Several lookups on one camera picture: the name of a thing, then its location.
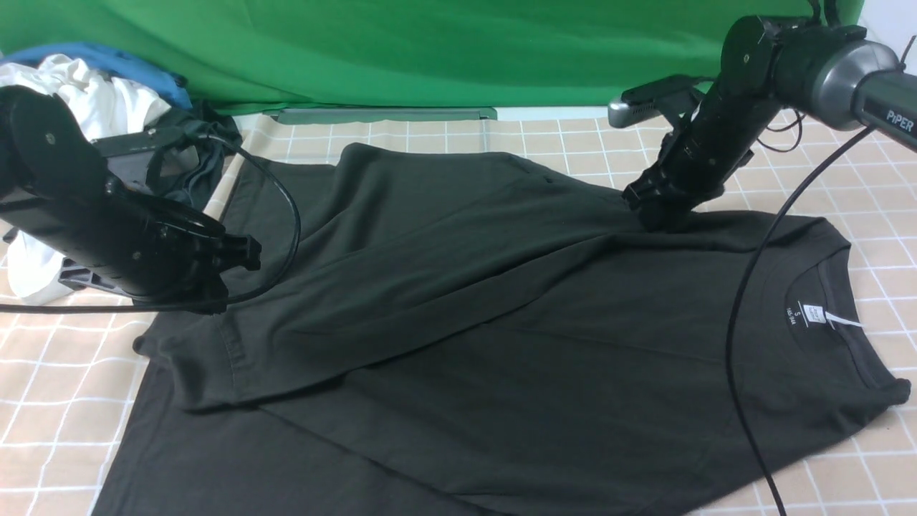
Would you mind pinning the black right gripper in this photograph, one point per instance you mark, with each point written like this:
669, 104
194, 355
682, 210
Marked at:
712, 135

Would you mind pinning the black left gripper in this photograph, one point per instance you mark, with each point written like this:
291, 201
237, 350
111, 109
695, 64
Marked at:
57, 187

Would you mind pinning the dark gray long-sleeved shirt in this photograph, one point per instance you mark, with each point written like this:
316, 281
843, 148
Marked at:
458, 335

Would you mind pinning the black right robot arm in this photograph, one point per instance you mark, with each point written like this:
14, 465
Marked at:
832, 74

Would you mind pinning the white crumpled garment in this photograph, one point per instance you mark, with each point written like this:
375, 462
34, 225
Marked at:
103, 107

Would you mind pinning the blue crumpled garment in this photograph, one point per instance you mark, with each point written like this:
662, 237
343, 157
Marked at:
116, 62

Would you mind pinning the dark teal crumpled garment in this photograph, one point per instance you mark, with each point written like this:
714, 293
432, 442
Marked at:
193, 173

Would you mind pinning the green backdrop cloth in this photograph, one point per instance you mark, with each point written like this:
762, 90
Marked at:
246, 55

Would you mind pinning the gray-green metal bar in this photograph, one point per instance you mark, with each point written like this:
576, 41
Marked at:
331, 116

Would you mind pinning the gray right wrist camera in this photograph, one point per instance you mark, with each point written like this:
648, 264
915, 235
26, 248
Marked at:
671, 97

